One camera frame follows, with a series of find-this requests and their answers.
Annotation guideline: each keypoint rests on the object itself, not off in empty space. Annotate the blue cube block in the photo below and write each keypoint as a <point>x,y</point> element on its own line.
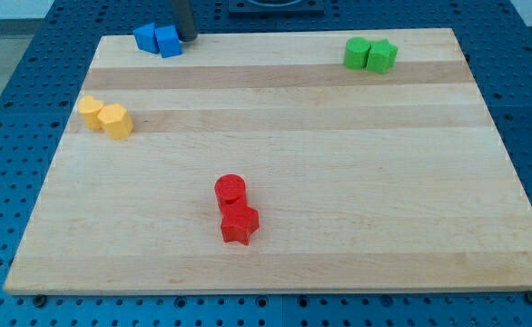
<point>168,41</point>

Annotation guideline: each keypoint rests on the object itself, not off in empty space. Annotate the red cylinder block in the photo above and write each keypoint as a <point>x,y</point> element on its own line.
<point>230,192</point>

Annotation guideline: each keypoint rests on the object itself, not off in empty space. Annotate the red star block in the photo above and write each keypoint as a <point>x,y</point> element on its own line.
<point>239,222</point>

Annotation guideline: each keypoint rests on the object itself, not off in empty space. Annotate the wooden board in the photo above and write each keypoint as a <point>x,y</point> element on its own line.
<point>364,182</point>

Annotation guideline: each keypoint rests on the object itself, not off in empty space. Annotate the green cylinder block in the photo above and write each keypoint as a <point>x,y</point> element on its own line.
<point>356,53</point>

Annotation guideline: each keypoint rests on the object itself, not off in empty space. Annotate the yellow hexagon block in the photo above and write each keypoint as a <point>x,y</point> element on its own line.
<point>116,121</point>

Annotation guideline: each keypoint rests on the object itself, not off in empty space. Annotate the green star block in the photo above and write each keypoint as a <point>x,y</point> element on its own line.
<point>382,55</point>

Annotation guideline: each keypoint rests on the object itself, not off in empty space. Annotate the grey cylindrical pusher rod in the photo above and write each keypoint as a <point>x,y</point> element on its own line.
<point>184,19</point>

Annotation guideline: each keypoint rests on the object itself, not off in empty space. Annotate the blue triangular block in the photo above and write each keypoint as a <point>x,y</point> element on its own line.
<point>145,38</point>

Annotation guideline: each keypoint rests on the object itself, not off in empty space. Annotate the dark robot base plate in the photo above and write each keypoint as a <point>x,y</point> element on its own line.
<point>243,7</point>

